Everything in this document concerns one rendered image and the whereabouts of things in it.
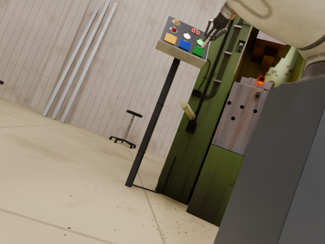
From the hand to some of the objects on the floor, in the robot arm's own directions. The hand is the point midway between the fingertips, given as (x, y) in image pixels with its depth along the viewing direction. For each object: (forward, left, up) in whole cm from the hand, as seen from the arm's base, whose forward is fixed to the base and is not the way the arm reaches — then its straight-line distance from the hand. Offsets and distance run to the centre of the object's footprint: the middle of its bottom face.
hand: (205, 42), depth 155 cm
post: (+28, +8, -102) cm, 106 cm away
